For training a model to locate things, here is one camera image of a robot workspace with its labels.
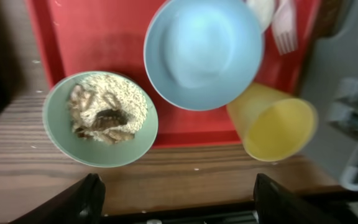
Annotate red serving tray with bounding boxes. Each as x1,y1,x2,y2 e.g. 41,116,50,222
26,0,321,147

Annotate rice and food scraps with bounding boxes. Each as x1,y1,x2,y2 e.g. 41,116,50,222
67,73,148,144

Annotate yellow plastic cup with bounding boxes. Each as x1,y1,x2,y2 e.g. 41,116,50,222
226,83,318,162

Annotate white plastic spoon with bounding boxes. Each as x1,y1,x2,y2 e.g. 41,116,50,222
246,0,276,32

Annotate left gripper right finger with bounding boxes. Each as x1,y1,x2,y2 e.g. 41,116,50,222
253,174,339,224

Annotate grey dishwasher rack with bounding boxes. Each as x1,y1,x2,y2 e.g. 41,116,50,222
300,1,358,191

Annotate green bowl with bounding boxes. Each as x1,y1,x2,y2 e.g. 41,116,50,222
43,71,158,167

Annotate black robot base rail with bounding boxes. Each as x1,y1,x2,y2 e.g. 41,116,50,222
99,189,358,224

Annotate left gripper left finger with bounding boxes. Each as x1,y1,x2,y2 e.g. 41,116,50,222
11,174,106,224

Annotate light blue bowl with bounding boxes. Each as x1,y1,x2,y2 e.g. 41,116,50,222
144,0,264,111

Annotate white plastic fork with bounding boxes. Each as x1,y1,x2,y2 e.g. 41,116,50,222
272,0,298,55

